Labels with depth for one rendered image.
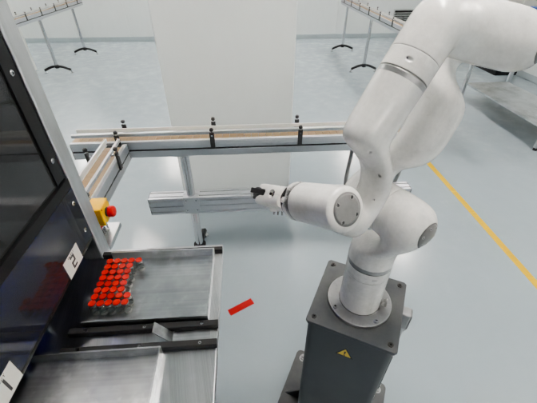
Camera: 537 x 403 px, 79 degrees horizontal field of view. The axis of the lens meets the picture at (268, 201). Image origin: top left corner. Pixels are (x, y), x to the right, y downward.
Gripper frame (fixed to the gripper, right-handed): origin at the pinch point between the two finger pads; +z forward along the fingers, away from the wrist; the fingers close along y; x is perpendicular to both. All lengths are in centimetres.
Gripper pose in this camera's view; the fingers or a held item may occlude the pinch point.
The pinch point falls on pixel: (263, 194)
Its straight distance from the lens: 84.7
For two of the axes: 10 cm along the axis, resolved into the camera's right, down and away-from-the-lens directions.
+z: -4.8, -1.0, 8.7
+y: 8.3, 2.7, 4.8
